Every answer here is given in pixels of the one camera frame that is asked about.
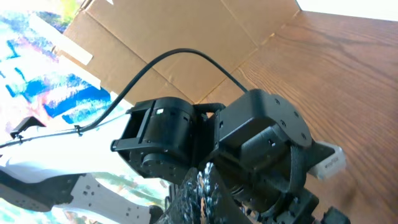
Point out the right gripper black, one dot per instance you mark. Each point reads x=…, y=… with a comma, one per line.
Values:
x=296, y=209

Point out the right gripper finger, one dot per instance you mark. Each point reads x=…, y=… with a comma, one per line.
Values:
x=203, y=198

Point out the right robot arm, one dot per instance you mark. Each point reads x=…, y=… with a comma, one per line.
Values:
x=260, y=145

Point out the cardboard box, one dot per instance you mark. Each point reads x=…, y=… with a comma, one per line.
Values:
x=212, y=37

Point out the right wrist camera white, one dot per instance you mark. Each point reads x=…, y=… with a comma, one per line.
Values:
x=330, y=159

